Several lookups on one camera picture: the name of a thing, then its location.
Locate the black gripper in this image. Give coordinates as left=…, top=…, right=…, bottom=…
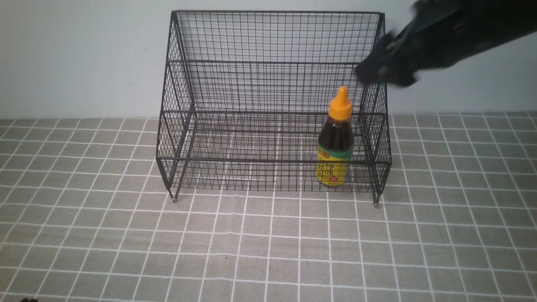
left=355, top=0, right=537, bottom=88

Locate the seasoning bottle with orange cap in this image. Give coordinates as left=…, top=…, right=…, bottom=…
left=315, top=86, right=354, bottom=187

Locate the grey checkered tablecloth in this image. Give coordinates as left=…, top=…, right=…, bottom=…
left=0, top=112, right=537, bottom=302

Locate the black wire mesh rack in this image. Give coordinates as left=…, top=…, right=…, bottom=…
left=156, top=10, right=392, bottom=204

